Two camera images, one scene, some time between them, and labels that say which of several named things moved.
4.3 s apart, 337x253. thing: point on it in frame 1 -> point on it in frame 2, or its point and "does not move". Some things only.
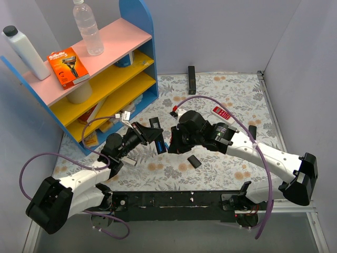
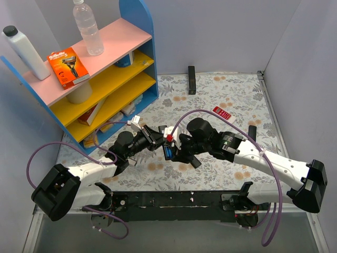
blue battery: x=159 y=146 -> x=169 y=152
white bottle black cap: x=26 y=52 does not move
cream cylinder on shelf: x=82 y=94 does not move
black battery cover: x=195 y=162 does not move
